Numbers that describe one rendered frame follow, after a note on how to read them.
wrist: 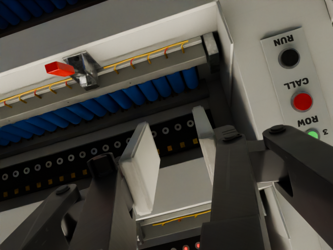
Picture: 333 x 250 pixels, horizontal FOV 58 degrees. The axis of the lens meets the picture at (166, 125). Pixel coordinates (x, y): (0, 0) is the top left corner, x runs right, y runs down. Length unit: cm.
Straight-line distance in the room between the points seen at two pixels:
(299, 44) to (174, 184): 18
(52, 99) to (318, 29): 30
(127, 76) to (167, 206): 16
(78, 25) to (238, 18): 17
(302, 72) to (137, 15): 17
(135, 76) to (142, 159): 22
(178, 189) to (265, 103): 12
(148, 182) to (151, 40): 22
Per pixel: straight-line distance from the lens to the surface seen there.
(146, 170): 16
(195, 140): 46
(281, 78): 31
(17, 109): 42
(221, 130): 16
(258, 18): 32
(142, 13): 33
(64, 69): 29
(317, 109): 32
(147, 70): 36
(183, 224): 39
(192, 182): 31
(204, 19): 34
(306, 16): 33
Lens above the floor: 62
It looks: 1 degrees down
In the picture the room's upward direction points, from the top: 164 degrees clockwise
